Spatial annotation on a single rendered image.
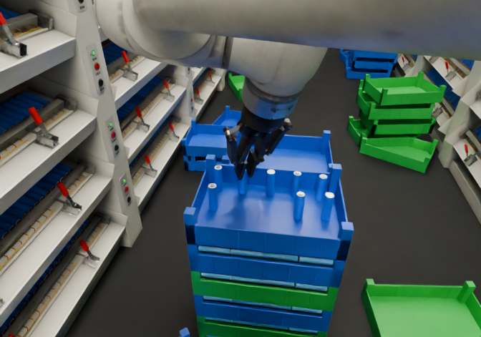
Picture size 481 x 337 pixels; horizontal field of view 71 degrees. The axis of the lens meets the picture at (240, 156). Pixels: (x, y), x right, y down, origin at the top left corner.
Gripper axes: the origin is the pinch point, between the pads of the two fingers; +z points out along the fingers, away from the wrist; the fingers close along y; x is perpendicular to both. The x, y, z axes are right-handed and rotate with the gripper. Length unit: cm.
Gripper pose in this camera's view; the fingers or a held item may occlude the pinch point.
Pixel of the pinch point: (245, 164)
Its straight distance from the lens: 71.4
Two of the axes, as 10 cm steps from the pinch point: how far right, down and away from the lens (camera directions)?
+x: -3.4, -8.2, 4.6
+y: 9.3, -2.1, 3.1
